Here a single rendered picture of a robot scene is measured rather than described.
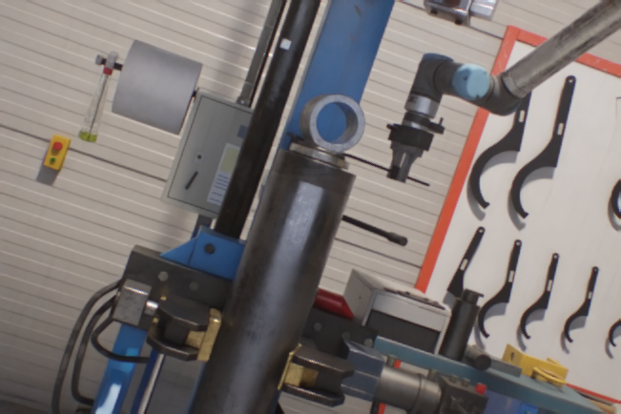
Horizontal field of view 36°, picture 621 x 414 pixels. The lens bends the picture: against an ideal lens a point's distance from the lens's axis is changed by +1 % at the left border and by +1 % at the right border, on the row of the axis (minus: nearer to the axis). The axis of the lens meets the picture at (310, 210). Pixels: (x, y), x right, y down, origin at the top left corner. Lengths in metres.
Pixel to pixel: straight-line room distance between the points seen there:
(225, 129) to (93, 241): 1.41
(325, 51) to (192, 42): 1.66
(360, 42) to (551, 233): 2.10
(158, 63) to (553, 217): 2.24
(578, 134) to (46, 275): 2.58
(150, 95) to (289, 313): 1.11
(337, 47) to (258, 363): 1.00
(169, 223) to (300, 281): 2.11
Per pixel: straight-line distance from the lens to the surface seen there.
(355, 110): 2.40
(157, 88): 3.20
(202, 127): 3.23
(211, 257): 2.65
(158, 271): 2.62
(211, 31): 4.43
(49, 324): 4.55
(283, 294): 2.36
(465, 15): 2.39
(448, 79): 2.52
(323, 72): 2.84
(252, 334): 2.38
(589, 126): 4.74
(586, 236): 4.76
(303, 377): 2.37
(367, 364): 2.57
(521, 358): 3.05
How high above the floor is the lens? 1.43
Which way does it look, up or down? 2 degrees down
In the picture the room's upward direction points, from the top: 19 degrees clockwise
